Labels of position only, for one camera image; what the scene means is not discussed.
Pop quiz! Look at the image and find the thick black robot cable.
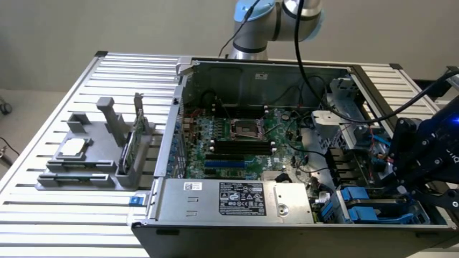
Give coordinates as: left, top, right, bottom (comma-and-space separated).
292, 0, 458, 121

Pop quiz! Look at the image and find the silver power supply unit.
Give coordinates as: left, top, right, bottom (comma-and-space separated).
148, 177, 316, 225

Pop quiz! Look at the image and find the black background cable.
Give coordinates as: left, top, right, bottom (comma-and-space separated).
0, 137, 21, 163

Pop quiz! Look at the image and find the green motherboard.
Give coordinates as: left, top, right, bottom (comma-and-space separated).
181, 106, 323, 186

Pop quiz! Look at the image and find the green graphics card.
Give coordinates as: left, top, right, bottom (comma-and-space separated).
125, 92, 153, 173

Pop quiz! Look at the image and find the black internal wire loop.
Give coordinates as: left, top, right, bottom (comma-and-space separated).
279, 75, 327, 108

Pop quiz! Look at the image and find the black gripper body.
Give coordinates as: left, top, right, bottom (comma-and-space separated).
412, 116, 459, 186

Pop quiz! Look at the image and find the CPU socket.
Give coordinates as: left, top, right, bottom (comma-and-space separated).
228, 117, 268, 141

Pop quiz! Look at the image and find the black box behind table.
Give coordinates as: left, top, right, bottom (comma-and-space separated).
411, 66, 459, 101

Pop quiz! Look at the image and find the grey parts rack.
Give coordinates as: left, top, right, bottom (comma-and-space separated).
35, 97, 157, 192

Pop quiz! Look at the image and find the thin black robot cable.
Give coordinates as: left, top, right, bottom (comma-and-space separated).
217, 0, 261, 58

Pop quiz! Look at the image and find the black expansion slot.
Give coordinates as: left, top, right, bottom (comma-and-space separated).
204, 154, 245, 161

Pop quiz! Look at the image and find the silver drive cage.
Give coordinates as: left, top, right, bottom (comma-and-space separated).
311, 77, 384, 151

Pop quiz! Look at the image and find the blue disk bay carrier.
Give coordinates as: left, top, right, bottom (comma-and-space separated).
347, 205, 431, 224
339, 185, 370, 201

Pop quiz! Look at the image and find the black open PC case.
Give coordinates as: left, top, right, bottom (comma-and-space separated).
131, 56, 459, 258

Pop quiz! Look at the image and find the blue expansion slot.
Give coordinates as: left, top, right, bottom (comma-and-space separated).
203, 160, 245, 168

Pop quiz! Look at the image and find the black disk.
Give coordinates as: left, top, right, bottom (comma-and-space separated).
119, 142, 131, 175

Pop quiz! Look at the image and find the black background object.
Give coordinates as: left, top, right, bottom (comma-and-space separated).
0, 96, 13, 116

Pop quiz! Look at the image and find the black RAM slot bank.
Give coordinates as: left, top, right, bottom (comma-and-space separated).
213, 104, 269, 118
209, 138, 276, 155

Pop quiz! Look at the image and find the blue data wire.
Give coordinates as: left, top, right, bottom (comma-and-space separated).
371, 133, 390, 167

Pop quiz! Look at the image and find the silver chipset heatsink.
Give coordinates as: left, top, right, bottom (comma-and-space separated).
261, 171, 291, 184

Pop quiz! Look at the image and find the black finned air shroud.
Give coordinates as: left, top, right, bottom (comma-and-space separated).
324, 147, 362, 187

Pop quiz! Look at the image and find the silver CPU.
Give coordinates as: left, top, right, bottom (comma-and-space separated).
59, 139, 89, 156

